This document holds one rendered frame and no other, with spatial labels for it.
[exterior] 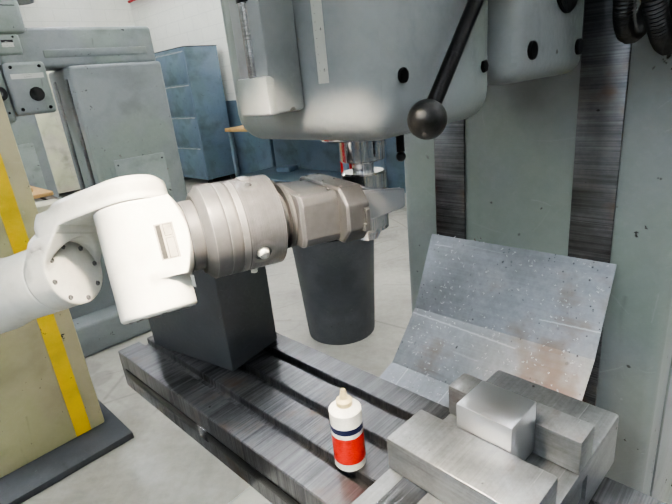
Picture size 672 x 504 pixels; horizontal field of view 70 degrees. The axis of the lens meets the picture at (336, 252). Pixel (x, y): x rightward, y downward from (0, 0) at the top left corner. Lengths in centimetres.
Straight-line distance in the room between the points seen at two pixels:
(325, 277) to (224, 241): 206
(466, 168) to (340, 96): 51
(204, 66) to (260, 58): 745
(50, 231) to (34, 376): 184
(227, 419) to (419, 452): 35
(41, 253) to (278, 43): 27
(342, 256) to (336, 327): 42
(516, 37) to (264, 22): 25
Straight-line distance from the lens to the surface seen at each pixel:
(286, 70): 42
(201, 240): 43
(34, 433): 240
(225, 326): 84
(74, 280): 51
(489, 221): 88
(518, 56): 54
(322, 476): 66
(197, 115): 772
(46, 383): 233
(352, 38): 39
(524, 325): 85
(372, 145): 49
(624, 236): 81
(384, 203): 50
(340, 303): 254
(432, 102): 38
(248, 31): 42
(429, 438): 53
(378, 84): 39
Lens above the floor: 136
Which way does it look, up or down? 20 degrees down
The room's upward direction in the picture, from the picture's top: 6 degrees counter-clockwise
